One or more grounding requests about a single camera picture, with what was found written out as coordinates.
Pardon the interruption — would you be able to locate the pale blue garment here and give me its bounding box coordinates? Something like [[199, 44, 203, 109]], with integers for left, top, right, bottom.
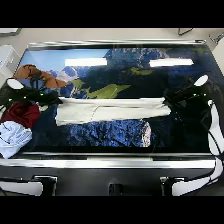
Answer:
[[0, 120, 34, 160]]

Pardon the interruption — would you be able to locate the dark red garment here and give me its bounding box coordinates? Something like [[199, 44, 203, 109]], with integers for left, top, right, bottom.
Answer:
[[0, 101, 41, 130]]

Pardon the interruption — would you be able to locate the silver frame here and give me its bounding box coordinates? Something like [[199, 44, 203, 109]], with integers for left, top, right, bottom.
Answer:
[[0, 39, 218, 197]]

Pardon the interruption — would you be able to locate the white garment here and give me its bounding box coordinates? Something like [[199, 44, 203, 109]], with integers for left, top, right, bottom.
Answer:
[[54, 96, 173, 127]]

